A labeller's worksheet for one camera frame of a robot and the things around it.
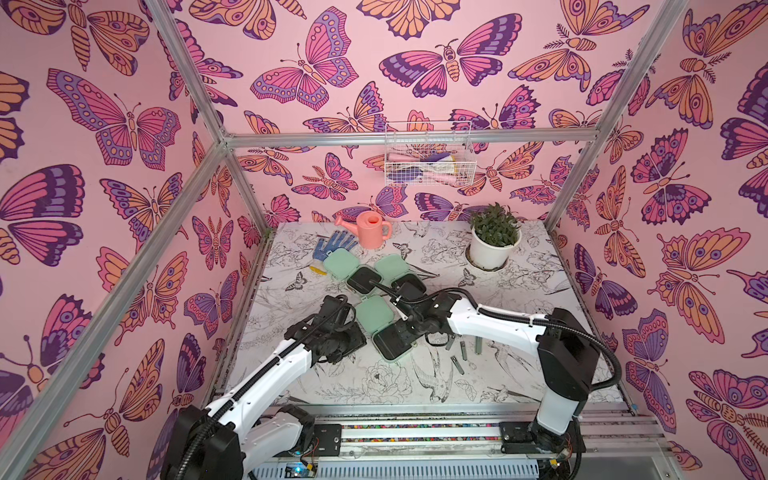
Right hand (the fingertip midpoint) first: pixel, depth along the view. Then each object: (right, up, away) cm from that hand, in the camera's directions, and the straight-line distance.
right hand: (403, 326), depth 86 cm
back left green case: (-21, +17, +23) cm, 36 cm away
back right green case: (-3, +15, +21) cm, 25 cm away
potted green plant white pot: (+30, +28, +9) cm, 42 cm away
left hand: (-11, -3, -3) cm, 12 cm away
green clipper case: (-4, -5, +3) cm, 7 cm away
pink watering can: (-11, +30, +20) cm, 38 cm away
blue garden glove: (-30, +23, +27) cm, 47 cm away
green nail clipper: (+23, -7, +3) cm, 24 cm away
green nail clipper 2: (+15, -11, +1) cm, 19 cm away
